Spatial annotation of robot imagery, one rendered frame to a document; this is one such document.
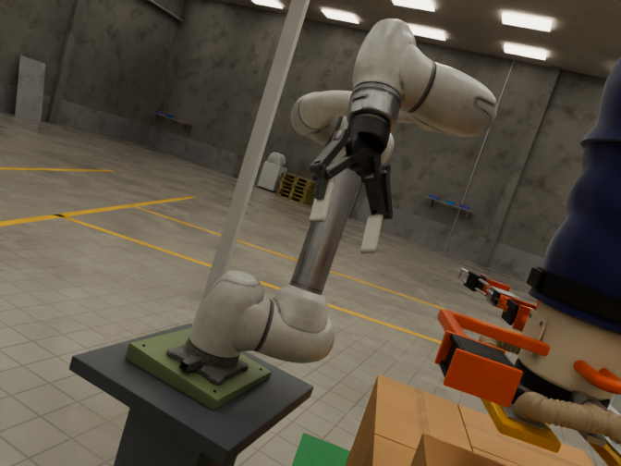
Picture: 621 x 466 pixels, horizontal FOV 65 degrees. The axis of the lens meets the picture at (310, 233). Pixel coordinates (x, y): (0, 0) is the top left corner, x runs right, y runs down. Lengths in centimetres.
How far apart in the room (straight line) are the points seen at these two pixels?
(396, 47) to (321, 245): 67
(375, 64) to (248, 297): 72
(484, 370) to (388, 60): 53
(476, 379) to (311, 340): 79
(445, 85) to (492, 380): 52
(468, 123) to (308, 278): 66
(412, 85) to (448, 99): 7
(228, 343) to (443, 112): 81
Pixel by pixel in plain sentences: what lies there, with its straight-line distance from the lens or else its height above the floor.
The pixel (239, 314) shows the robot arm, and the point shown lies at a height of 97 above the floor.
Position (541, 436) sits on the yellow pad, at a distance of 93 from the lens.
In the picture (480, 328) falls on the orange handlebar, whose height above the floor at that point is 122.
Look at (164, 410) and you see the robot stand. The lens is 128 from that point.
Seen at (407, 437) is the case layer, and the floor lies 54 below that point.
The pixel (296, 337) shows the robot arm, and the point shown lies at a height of 94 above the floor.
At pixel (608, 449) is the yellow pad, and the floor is 111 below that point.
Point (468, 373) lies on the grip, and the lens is 67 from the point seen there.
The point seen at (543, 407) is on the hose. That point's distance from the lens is 89.
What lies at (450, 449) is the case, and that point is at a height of 95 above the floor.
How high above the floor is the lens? 140
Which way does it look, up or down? 7 degrees down
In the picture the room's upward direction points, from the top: 18 degrees clockwise
